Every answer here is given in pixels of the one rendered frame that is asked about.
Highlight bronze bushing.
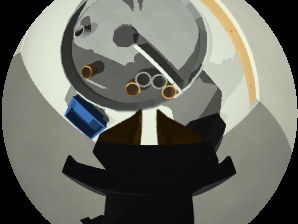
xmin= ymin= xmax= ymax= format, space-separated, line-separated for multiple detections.
xmin=125 ymin=78 xmax=141 ymax=97
xmin=161 ymin=81 xmax=177 ymax=99
xmin=81 ymin=63 xmax=98 ymax=79

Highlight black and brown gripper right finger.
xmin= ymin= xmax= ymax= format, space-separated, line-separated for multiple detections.
xmin=156 ymin=109 xmax=202 ymax=145

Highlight grey metal sleeve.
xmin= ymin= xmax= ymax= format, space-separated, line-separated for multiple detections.
xmin=74 ymin=25 xmax=91 ymax=38
xmin=135 ymin=69 xmax=152 ymax=87
xmin=151 ymin=71 xmax=167 ymax=89

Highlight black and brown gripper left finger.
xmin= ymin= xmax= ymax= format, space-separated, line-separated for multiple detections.
xmin=96 ymin=109 xmax=142 ymax=145

